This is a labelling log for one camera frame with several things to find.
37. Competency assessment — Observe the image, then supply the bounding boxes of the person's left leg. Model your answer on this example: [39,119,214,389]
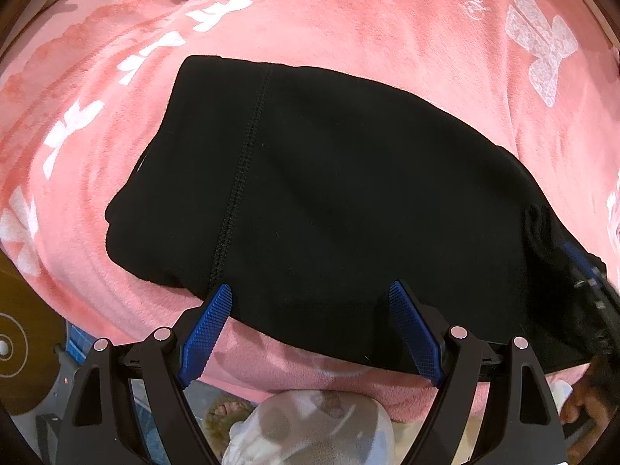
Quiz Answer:
[227,390,397,465]

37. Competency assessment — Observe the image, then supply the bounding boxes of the pink bow-print blanket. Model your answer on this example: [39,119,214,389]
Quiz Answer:
[0,0,620,422]

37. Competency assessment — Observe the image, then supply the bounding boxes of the black pants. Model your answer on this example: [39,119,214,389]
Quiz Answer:
[104,55,607,379]

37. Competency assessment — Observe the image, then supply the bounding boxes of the person's right hand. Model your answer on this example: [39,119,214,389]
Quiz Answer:
[559,373,617,426]

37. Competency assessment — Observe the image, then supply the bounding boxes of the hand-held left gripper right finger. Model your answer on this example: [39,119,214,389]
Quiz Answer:
[387,278,567,465]

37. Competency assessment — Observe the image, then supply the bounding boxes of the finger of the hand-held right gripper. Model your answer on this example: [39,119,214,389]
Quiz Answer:
[562,242,620,350]

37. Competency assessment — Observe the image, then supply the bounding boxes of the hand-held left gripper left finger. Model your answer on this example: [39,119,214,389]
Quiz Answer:
[55,283,234,465]

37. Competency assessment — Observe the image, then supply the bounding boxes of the brown round mat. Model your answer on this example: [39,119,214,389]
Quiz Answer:
[0,252,69,416]

